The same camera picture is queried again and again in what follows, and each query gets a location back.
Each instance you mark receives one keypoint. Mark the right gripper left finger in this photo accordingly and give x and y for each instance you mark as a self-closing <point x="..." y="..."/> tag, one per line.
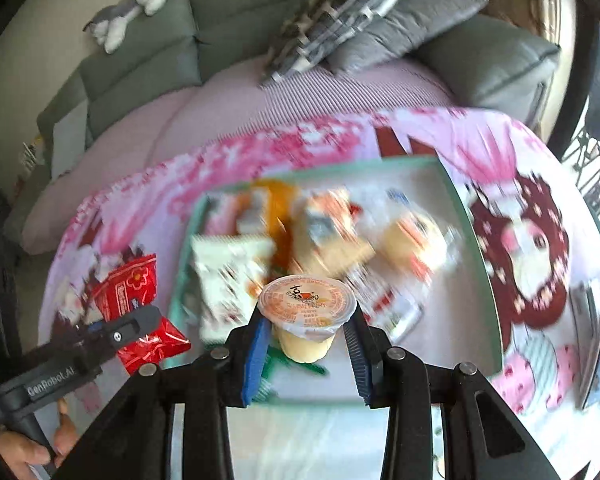
<point x="256" y="341"/>

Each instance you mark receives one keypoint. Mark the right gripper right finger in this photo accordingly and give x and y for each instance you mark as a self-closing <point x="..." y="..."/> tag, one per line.
<point x="367" y="346"/>

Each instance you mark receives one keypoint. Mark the red white milk biscuit packet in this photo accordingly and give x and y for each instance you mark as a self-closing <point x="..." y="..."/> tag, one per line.
<point x="386" y="303"/>

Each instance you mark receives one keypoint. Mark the jelly cup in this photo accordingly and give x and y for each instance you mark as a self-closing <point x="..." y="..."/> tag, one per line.
<point x="307" y="312"/>

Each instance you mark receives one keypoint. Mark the white orange small packet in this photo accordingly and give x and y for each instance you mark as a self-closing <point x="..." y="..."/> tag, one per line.
<point x="232" y="271"/>

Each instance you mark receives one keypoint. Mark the clear bread bun packet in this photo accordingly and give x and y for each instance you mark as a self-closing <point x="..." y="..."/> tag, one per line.
<point x="412" y="241"/>

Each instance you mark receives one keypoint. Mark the cracker sandwich packet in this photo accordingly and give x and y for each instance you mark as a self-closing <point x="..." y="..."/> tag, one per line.
<point x="324" y="241"/>

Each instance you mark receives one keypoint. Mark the pink snack packet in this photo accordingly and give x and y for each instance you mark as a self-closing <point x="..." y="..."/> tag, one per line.
<point x="223" y="211"/>

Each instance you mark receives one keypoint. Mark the red shiny snack bag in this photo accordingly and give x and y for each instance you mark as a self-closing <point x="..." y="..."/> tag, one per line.
<point x="127" y="288"/>

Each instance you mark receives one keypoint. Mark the green biscuit packet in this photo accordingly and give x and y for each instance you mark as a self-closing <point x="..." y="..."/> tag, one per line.
<point x="275" y="362"/>

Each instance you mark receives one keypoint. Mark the orange yellow snack packet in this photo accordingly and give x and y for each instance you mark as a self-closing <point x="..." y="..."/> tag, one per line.
<point x="280" y="197"/>

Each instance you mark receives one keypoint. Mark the person left hand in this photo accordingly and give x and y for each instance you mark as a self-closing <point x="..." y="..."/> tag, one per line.
<point x="21" y="453"/>

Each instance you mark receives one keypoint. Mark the teal shallow cardboard box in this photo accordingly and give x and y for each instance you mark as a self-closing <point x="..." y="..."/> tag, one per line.
<point x="459" y="315"/>

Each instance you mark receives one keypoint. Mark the pink cartoon tablecloth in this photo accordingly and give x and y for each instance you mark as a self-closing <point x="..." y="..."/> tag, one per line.
<point x="534" y="231"/>

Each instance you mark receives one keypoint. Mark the pink sofa seat cover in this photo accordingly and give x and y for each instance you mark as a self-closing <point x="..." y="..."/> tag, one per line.
<point x="231" y="102"/>

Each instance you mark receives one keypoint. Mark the grey sofa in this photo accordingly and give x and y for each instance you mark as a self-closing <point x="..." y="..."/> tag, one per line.
<point x="425" y="53"/>

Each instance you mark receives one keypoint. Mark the grey plain pillow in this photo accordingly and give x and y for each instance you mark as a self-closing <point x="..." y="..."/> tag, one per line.
<point x="409" y="25"/>

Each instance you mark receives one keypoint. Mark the grey white plush toy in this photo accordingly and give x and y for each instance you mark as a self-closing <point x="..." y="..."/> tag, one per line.
<point x="108" y="26"/>

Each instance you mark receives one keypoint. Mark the black white patterned pillow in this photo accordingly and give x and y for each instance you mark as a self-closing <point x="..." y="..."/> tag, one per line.
<point x="315" y="31"/>

